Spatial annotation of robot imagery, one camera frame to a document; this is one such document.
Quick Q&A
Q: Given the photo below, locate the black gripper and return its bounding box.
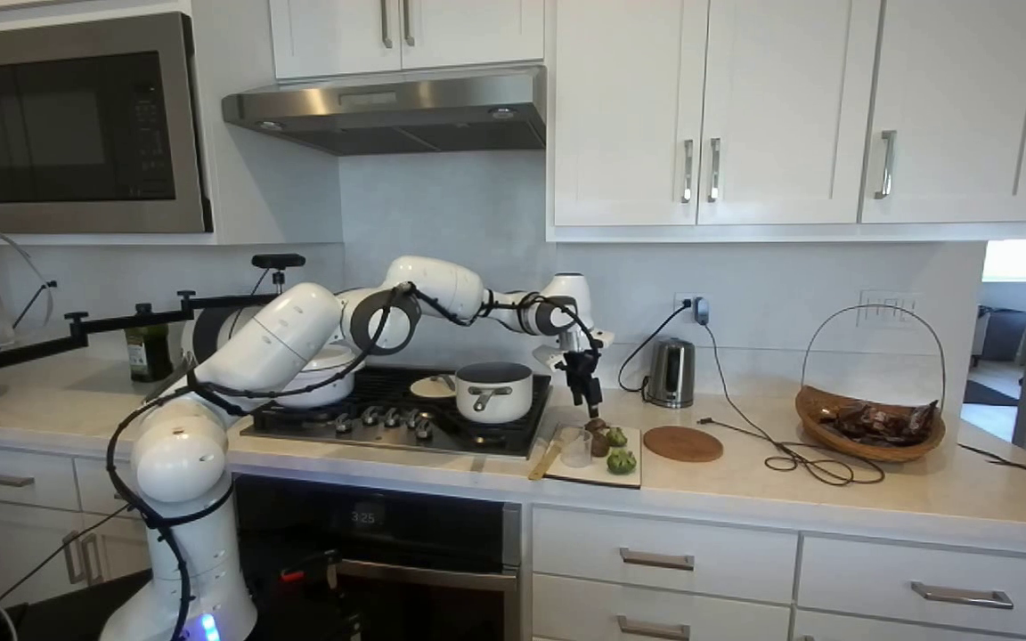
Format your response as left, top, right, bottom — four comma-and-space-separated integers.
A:
563, 349, 601, 419

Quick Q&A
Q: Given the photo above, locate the brown toy object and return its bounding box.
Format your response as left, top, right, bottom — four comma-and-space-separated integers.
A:
583, 419, 608, 454

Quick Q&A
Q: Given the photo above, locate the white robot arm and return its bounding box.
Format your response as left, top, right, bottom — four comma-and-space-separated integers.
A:
101, 255, 601, 641

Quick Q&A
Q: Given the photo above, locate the light wooden chopping board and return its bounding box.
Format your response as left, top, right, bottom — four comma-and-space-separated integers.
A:
546, 427, 642, 486

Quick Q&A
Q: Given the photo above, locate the green toy vegetable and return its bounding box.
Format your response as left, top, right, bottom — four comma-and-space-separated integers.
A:
605, 450, 636, 477
605, 427, 627, 450

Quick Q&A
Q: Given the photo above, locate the stainless electric kettle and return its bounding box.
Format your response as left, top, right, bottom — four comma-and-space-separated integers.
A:
646, 337, 694, 407

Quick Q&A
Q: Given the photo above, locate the round brown cork trivet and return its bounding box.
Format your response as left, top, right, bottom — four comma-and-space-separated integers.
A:
642, 427, 724, 463

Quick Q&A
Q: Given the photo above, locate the black gas cooktop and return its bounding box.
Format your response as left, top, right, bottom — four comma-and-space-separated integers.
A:
248, 365, 548, 454

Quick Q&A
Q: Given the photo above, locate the white lidded dutch oven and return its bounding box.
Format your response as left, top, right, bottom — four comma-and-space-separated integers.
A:
275, 355, 354, 408

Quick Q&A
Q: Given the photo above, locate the black oven door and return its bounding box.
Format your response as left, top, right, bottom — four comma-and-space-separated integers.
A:
235, 477, 519, 641

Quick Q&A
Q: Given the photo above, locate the stainless range hood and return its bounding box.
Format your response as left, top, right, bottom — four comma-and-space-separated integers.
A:
219, 60, 546, 156

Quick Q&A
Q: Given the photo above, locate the built-in microwave oven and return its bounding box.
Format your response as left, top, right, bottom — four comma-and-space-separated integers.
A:
0, 13, 209, 235

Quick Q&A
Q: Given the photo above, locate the white saucepan with steel handle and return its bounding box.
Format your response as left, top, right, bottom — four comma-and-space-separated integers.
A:
452, 363, 533, 424

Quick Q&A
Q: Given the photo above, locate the wall power outlet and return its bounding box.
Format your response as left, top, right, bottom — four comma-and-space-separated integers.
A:
684, 295, 712, 329

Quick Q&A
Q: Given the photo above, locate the black kettle power cable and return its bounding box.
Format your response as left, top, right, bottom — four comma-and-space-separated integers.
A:
613, 295, 889, 490

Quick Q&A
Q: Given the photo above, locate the wooden basket with wire handle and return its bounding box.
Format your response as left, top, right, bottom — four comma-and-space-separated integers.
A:
795, 301, 946, 463

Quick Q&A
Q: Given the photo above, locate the black camera tripod arm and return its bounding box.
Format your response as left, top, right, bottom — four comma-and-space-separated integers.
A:
0, 292, 272, 371

